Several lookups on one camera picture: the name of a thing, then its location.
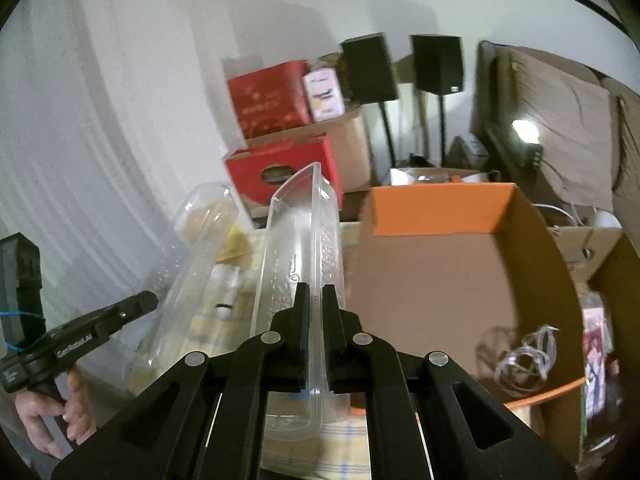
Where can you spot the red chocolate box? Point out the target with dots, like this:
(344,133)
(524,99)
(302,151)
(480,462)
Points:
(300,160)

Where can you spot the small white box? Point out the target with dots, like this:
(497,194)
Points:
(324,92)

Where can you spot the yellow packet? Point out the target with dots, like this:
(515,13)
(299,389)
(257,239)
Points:
(236,245)

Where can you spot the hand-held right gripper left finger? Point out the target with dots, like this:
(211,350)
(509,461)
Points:
(301,300)

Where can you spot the open brown cardboard box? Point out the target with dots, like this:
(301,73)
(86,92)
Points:
(620,270)

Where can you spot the white ribbon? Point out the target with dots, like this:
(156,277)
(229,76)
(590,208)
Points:
(525,360)

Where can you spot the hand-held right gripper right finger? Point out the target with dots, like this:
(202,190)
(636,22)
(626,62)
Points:
(329,305)

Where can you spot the clear plastic lid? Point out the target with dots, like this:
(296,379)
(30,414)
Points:
(195,260)

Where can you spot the clear plastic container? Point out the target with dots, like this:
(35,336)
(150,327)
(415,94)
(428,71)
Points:
(285,260)

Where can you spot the printed cartoon card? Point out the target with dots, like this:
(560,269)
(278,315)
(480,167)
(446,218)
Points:
(597,360)

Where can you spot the black speaker stand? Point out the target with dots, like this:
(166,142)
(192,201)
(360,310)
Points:
(387,135)
(442,130)

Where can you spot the black speaker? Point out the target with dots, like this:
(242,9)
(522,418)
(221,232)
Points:
(370,67)
(437,65)

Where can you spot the flattened brown cardboard sheets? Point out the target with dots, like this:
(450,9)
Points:
(560,110)

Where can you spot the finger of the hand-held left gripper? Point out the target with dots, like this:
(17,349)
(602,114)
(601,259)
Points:
(135,305)

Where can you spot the orange cardboard box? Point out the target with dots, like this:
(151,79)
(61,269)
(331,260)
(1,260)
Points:
(425,285)

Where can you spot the small white bottle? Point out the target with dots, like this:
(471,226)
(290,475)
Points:
(226,290)

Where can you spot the small bright lamp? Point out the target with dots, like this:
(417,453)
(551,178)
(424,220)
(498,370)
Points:
(525,132)

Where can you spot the red gift box gold print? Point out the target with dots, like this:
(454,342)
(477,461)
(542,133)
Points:
(265,100)

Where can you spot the yellow plaid bedsheet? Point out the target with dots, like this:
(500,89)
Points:
(310,460)

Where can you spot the person's left hand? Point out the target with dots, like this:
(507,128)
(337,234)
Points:
(77,410)

